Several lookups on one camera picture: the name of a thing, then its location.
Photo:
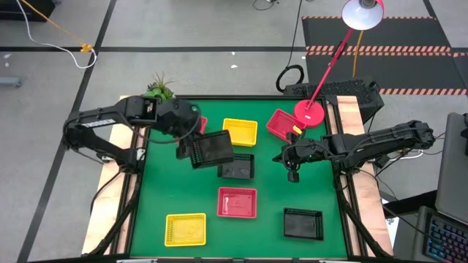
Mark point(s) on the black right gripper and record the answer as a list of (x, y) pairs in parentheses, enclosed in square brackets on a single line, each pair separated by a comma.
[(298, 155)]

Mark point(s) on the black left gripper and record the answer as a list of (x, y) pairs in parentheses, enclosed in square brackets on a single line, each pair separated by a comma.
[(187, 133)]

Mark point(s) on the black slotted plastic basket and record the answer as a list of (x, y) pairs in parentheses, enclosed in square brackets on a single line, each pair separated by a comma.
[(303, 224), (237, 170), (214, 148)]

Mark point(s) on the red slotted plastic basket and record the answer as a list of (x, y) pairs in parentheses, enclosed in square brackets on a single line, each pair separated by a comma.
[(281, 122), (203, 125), (237, 202)]

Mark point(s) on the yellow slotted plastic basket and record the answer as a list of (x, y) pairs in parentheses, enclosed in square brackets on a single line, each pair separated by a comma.
[(185, 230), (240, 132)]

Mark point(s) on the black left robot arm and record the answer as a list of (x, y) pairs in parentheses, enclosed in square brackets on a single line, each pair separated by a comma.
[(109, 115)]

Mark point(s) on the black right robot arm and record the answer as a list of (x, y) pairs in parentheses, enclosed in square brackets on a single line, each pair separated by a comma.
[(365, 143)]

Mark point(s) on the small yellow tag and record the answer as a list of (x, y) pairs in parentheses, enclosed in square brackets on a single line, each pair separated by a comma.
[(297, 130)]

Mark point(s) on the red desk lamp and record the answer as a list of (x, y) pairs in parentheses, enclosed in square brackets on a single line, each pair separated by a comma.
[(309, 113)]

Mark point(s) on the potted plant, patterned grey pot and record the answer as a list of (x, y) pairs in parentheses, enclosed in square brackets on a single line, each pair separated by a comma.
[(159, 91)]

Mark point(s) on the light wooden side board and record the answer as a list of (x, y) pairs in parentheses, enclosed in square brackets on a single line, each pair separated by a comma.
[(351, 109), (109, 204)]

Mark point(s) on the black hazard-striped floor mat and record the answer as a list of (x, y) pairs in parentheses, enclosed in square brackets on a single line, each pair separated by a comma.
[(402, 33)]

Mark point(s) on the laptop with backlit keyboard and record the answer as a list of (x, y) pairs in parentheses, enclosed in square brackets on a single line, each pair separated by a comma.
[(446, 241)]

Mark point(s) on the black equipment case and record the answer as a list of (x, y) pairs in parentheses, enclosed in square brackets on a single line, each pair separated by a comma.
[(22, 9)]

